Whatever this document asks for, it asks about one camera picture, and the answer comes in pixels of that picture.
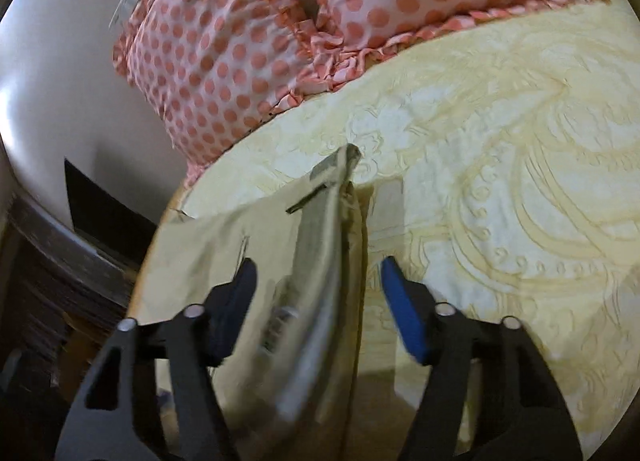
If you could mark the cream patterned bedsheet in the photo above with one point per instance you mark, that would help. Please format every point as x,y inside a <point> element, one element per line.
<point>500,166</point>

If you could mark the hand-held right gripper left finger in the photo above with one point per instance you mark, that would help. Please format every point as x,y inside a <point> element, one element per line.
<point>239,295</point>

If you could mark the beige khaki pants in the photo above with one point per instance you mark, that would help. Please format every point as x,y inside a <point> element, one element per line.
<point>310,291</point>

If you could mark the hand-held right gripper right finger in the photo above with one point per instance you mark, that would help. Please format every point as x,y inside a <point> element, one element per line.
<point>406,310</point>

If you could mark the pink polka dot pillow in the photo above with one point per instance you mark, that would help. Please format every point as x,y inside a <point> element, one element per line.
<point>260,41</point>

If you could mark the dark wooden bed frame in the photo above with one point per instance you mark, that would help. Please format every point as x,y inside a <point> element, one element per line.
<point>55,261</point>

